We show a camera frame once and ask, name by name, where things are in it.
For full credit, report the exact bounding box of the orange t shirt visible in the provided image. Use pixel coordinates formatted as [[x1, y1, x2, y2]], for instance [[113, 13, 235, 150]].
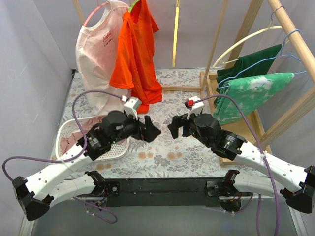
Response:
[[109, 0, 162, 114]]

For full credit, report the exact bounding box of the green hanger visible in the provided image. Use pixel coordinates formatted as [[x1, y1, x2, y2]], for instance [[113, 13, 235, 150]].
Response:
[[128, 0, 141, 13]]

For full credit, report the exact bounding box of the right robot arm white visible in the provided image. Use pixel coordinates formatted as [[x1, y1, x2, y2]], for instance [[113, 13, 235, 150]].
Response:
[[167, 114, 315, 214]]

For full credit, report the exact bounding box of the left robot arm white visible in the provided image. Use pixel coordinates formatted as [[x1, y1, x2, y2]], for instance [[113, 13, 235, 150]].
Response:
[[12, 111, 161, 221]]

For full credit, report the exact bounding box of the yellow hanger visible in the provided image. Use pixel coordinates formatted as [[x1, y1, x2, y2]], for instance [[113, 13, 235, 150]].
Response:
[[172, 0, 180, 67]]

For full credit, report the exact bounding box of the cream hanger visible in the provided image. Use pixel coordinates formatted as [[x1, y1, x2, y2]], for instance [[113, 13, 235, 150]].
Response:
[[211, 12, 283, 69]]

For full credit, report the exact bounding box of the white Coca-Cola t shirt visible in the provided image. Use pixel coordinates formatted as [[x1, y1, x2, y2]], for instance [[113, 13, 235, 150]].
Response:
[[75, 0, 129, 116]]

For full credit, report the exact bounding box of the pink hanger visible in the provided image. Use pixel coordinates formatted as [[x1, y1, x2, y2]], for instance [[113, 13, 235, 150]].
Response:
[[83, 1, 108, 27]]

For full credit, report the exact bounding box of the floral table cloth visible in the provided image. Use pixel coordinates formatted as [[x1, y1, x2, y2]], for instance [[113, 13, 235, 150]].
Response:
[[61, 69, 263, 179]]

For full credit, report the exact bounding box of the pink garment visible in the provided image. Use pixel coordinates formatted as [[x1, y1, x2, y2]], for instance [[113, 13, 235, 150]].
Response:
[[60, 115, 111, 152]]

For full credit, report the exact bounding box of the wooden clothes rack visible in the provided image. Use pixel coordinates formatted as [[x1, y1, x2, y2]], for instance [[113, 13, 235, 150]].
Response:
[[71, 0, 315, 168]]

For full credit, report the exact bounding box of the light green tie-dye garment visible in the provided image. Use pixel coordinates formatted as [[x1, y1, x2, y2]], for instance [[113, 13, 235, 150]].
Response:
[[213, 73, 295, 125]]

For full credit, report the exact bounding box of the white laundry basket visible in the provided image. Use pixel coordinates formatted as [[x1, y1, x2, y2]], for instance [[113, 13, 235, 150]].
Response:
[[55, 119, 130, 162]]

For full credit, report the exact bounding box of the dark green garment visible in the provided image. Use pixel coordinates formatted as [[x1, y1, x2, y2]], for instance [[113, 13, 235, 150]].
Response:
[[216, 43, 283, 82]]

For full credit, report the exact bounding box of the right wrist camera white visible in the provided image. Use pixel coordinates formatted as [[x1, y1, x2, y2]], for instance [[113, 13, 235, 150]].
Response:
[[185, 96, 204, 120]]

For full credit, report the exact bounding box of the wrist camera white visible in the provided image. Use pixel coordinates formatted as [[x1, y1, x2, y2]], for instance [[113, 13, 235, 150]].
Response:
[[185, 96, 204, 120], [121, 96, 142, 120]]

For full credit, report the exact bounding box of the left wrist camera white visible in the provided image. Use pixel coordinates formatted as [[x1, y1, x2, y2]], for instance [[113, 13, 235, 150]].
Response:
[[121, 96, 142, 120]]

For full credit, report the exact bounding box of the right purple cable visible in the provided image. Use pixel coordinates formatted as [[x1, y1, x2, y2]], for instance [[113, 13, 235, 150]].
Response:
[[196, 94, 281, 236]]

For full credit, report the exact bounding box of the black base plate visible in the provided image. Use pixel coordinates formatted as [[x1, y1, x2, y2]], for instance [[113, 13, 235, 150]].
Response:
[[76, 177, 247, 209]]

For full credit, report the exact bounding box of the blue wire hanger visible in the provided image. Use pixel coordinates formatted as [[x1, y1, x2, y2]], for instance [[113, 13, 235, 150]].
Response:
[[216, 29, 308, 89]]

